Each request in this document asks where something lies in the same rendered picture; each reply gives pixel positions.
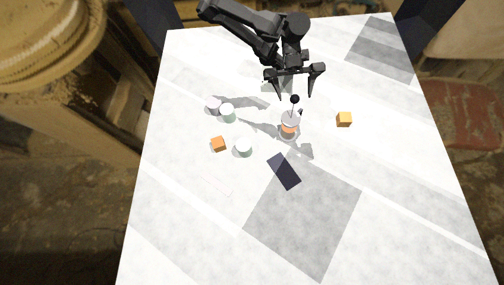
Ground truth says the french press coffee maker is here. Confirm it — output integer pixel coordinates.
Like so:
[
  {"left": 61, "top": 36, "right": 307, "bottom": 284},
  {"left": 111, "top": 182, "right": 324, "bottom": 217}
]
[{"left": 278, "top": 94, "right": 303, "bottom": 143}]

